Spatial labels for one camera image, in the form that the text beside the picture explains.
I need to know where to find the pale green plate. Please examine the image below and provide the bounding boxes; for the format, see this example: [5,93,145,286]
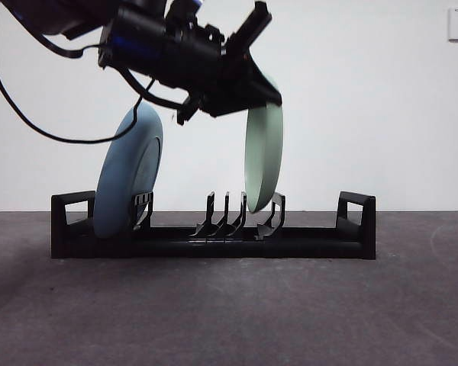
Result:
[244,74,285,214]

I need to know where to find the light blue plate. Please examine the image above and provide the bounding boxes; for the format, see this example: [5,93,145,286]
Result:
[93,104,164,239]

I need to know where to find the black plate rack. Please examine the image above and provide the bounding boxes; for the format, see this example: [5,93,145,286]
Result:
[50,190,377,261]

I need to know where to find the black cable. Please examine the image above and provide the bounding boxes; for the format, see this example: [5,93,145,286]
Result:
[32,28,104,60]
[0,0,157,145]

